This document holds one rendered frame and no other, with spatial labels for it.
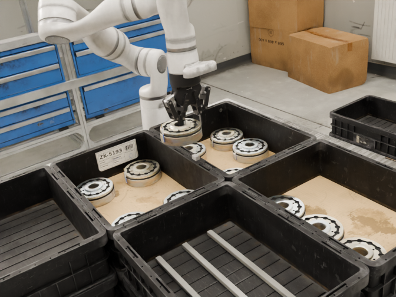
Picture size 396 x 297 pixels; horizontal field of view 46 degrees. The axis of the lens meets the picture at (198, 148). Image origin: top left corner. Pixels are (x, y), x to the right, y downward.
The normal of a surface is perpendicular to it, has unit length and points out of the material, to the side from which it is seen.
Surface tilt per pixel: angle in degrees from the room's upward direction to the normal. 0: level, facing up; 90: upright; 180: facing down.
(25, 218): 0
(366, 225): 0
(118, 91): 90
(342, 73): 91
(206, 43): 90
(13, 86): 90
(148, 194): 0
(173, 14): 105
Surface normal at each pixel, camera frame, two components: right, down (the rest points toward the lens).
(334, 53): 0.39, 0.37
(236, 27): 0.58, 0.32
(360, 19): -0.81, 0.34
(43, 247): -0.11, -0.89
